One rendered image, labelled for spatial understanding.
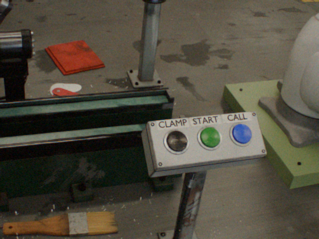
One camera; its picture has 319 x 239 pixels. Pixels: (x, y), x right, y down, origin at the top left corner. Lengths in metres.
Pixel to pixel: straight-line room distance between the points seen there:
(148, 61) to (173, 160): 0.61
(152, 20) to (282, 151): 0.44
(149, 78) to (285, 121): 0.37
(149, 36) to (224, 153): 0.58
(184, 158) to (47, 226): 0.33
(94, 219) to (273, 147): 0.42
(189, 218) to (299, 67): 0.43
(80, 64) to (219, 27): 0.52
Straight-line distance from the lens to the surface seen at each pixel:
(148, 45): 1.24
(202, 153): 0.70
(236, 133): 0.72
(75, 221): 0.92
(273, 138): 1.13
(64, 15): 1.63
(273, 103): 1.20
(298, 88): 1.11
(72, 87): 1.26
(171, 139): 0.69
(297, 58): 1.09
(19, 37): 0.99
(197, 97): 1.27
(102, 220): 0.92
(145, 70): 1.28
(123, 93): 1.02
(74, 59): 1.37
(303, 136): 1.13
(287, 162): 1.08
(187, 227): 0.85
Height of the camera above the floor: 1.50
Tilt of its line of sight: 37 degrees down
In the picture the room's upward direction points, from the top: 7 degrees clockwise
